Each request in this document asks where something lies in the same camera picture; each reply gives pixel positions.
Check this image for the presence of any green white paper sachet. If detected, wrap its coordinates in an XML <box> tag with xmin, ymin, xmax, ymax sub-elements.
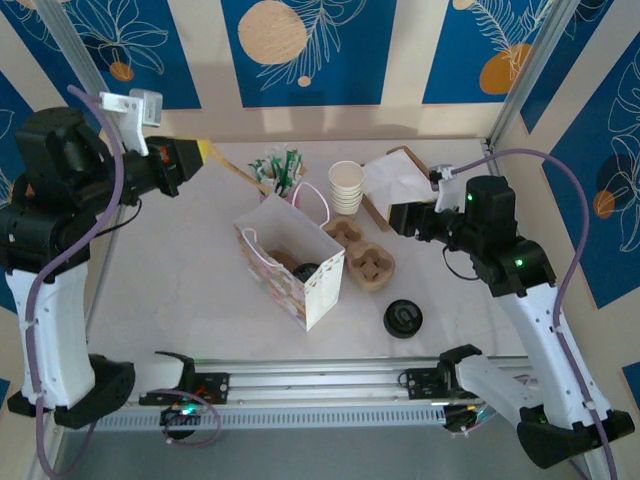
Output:
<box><xmin>282</xmin><ymin>147</ymin><xmax>307</xmax><ymax>194</ymax></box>
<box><xmin>267</xmin><ymin>146</ymin><xmax>285</xmax><ymax>194</ymax></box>
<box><xmin>248</xmin><ymin>158</ymin><xmax>271</xmax><ymax>186</ymax></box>

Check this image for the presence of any white paper napkin stack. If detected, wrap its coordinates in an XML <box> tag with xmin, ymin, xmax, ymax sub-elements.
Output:
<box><xmin>360</xmin><ymin>152</ymin><xmax>437</xmax><ymax>224</ymax></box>

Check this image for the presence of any aluminium frame post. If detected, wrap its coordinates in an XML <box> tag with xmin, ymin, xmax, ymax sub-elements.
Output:
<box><xmin>37</xmin><ymin>0</ymin><xmax>140</xmax><ymax>157</ymax></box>
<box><xmin>488</xmin><ymin>0</ymin><xmax>574</xmax><ymax>151</ymax></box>

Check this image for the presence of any brown pulp cup carrier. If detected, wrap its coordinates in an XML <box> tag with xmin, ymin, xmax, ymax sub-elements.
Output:
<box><xmin>321</xmin><ymin>216</ymin><xmax>397</xmax><ymax>292</ymax></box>

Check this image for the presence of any black plastic cup lid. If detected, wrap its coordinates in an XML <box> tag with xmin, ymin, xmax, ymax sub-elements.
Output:
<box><xmin>382</xmin><ymin>298</ymin><xmax>426</xmax><ymax>341</ymax></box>
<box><xmin>291</xmin><ymin>261</ymin><xmax>322</xmax><ymax>282</ymax></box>

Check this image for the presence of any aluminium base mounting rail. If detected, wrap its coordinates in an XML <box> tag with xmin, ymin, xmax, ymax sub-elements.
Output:
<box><xmin>94</xmin><ymin>355</ymin><xmax>539</xmax><ymax>404</ymax></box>

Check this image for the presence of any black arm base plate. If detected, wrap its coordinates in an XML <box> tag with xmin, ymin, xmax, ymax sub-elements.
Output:
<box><xmin>188</xmin><ymin>372</ymin><xmax>231</xmax><ymax>406</ymax></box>
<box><xmin>399</xmin><ymin>366</ymin><xmax>481</xmax><ymax>402</ymax></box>

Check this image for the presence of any grey slotted cable duct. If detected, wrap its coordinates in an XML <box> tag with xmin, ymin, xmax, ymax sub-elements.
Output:
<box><xmin>93</xmin><ymin>403</ymin><xmax>447</xmax><ymax>432</ymax></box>

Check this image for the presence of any cartoon print gift bag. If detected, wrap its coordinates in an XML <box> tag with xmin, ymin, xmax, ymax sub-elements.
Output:
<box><xmin>233</xmin><ymin>182</ymin><xmax>347</xmax><ymax>332</ymax></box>

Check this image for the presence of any arm base controller board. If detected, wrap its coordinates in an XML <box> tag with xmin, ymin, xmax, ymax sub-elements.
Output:
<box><xmin>162</xmin><ymin>397</ymin><xmax>214</xmax><ymax>429</ymax></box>
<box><xmin>442</xmin><ymin>403</ymin><xmax>489</xmax><ymax>436</ymax></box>

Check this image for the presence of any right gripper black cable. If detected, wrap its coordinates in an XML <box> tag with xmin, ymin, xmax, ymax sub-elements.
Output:
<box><xmin>442</xmin><ymin>244</ymin><xmax>479</xmax><ymax>282</ymax></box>

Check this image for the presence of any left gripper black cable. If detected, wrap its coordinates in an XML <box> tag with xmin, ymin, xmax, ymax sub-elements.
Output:
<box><xmin>89</xmin><ymin>197</ymin><xmax>145</xmax><ymax>237</ymax></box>

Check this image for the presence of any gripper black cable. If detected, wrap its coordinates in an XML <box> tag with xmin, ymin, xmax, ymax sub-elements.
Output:
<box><xmin>442</xmin><ymin>244</ymin><xmax>479</xmax><ymax>282</ymax></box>
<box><xmin>89</xmin><ymin>197</ymin><xmax>145</xmax><ymax>237</ymax></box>

